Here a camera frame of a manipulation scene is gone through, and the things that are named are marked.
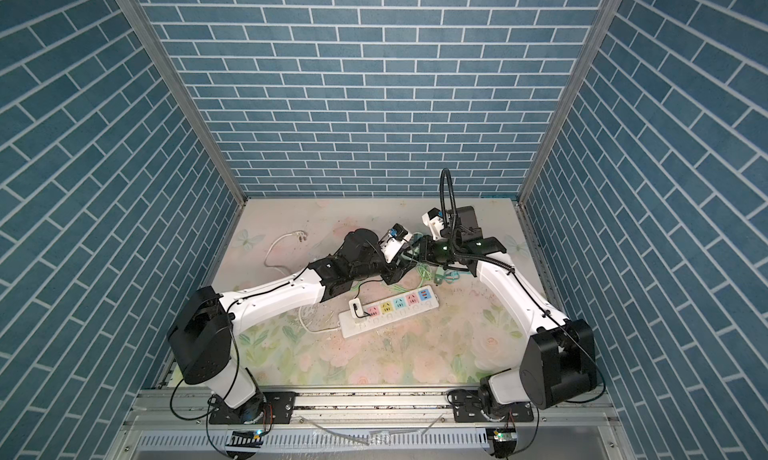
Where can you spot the white multicolour power strip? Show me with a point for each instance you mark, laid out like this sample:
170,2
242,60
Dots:
387,311

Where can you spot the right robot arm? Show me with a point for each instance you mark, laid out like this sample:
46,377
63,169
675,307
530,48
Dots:
558,363

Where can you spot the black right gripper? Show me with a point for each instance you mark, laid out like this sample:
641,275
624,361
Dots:
426,250

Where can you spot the white cube charger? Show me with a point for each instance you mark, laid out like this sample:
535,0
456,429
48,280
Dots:
356,309

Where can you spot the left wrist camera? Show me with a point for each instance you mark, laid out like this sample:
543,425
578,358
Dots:
394,241

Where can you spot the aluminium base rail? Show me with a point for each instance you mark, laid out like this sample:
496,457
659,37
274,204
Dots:
368,423

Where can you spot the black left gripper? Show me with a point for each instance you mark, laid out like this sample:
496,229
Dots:
395,272

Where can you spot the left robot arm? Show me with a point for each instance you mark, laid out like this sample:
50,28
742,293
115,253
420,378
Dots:
203,334

